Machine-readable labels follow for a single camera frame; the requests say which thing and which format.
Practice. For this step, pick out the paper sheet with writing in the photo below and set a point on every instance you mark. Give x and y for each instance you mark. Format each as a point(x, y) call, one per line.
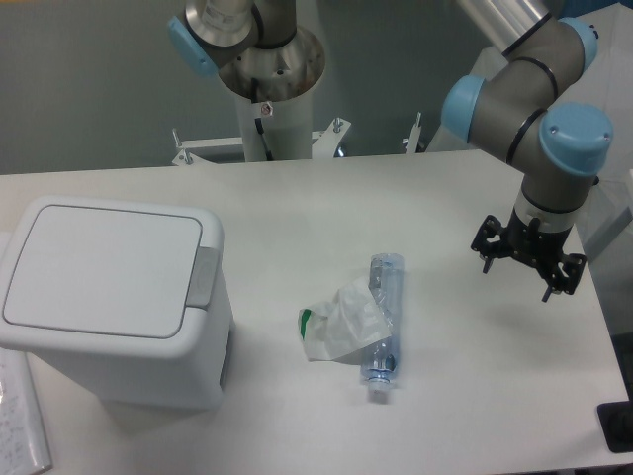
point(24, 447)

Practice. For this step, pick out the white trash can lid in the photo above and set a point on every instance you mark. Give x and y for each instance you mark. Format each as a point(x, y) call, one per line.
point(100, 271)

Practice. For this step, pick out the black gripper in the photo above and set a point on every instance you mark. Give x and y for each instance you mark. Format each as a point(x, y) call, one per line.
point(528, 245)

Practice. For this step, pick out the crushed clear plastic bottle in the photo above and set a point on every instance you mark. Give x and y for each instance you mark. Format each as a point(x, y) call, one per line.
point(380, 361)

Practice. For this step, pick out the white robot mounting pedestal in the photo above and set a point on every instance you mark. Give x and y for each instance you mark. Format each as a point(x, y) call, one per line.
point(274, 88)

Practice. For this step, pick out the white metal frame bracket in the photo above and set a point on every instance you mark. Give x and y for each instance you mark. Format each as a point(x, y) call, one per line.
point(264, 146)

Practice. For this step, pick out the black device at table edge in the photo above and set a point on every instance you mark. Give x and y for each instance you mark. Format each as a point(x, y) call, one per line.
point(616, 423)

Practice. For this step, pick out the white plastic trash can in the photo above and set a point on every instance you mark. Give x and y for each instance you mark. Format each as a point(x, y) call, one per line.
point(185, 371)

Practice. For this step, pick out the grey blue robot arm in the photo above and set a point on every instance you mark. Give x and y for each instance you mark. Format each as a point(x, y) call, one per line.
point(514, 117)

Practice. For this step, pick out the second grey blue robot arm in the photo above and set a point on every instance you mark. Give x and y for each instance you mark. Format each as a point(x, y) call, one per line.
point(210, 34)

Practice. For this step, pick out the crumpled white plastic wrapper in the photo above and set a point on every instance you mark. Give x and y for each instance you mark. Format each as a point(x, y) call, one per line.
point(342, 327)

